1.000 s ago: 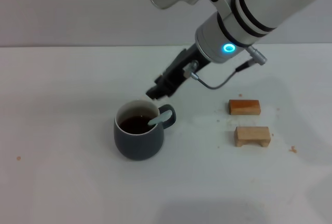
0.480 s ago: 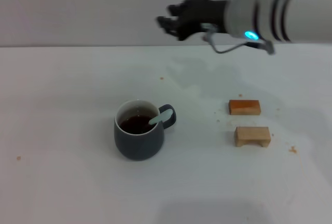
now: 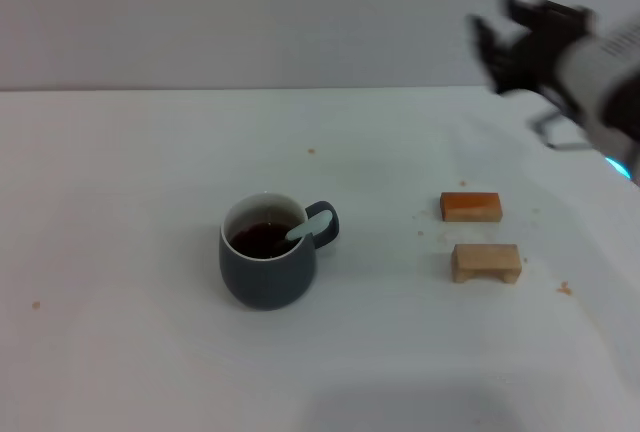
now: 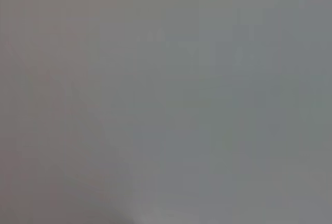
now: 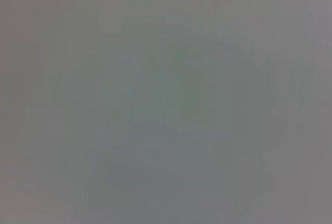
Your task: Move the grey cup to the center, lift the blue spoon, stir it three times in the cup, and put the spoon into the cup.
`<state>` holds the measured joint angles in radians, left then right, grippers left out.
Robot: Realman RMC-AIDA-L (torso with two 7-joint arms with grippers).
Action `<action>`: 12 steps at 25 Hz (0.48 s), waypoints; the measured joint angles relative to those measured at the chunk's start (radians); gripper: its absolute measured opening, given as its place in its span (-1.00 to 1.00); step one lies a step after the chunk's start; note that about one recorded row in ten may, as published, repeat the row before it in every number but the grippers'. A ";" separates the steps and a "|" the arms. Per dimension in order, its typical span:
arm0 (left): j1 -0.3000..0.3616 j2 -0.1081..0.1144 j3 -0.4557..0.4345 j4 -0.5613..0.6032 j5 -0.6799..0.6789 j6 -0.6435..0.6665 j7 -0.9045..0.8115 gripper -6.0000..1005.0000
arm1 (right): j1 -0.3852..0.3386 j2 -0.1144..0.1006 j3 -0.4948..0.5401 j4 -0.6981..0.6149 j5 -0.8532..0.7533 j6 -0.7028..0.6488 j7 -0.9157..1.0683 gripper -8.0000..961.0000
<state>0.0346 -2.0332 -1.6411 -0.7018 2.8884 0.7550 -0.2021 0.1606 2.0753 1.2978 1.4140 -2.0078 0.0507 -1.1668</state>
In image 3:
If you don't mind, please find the light wooden notched block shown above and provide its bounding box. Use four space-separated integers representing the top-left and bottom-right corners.
451 243 524 284

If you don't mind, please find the cable with clear plug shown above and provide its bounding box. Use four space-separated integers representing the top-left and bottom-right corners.
529 107 596 151

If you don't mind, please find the grey vented wrist camera box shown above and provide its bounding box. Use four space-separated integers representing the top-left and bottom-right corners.
556 9 640 156

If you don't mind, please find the dark grey ceramic coffee cup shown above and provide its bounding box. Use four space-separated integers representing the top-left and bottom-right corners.
217 191 341 311

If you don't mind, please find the metal spoon light blue handle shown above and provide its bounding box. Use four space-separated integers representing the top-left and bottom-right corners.
272 209 335 255

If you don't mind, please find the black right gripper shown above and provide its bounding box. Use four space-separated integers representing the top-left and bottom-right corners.
466 0 597 103

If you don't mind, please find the stained orange wooden block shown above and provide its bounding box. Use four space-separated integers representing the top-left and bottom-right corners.
440 191 503 224

